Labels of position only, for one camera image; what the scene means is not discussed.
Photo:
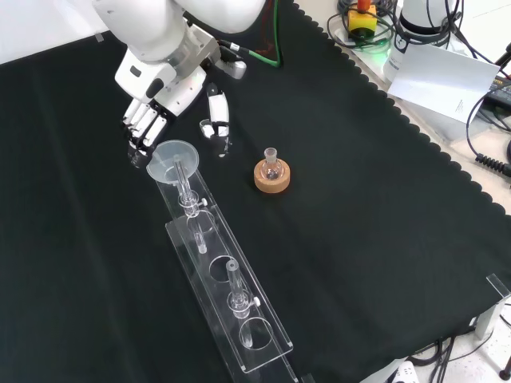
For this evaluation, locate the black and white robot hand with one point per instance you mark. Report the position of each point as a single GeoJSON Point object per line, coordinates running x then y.
{"type": "Point", "coordinates": [175, 91]}

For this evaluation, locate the clear acrylic funnel stand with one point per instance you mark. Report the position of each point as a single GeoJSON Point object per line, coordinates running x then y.
{"type": "Point", "coordinates": [223, 279]}

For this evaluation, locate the grey tape piece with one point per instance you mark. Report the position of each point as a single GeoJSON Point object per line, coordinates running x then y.
{"type": "Point", "coordinates": [100, 38]}

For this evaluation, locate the round-bottom glass flask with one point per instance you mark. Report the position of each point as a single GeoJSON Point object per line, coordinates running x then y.
{"type": "Point", "coordinates": [272, 169]}

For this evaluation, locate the yellow stop button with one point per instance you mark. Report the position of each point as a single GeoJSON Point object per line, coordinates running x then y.
{"type": "Point", "coordinates": [361, 22]}

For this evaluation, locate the black bench cloth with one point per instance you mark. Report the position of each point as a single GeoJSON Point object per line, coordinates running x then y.
{"type": "Point", "coordinates": [359, 199]}

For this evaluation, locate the pale board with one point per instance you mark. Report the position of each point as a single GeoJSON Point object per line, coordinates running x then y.
{"type": "Point", "coordinates": [439, 80]}

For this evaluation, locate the white power strip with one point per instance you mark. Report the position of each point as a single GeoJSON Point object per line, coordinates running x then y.
{"type": "Point", "coordinates": [404, 373]}

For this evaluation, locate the clear cloth clip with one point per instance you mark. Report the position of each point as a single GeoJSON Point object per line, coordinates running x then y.
{"type": "Point", "coordinates": [497, 287]}

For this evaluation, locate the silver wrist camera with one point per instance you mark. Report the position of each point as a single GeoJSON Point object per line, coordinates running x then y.
{"type": "Point", "coordinates": [235, 69]}

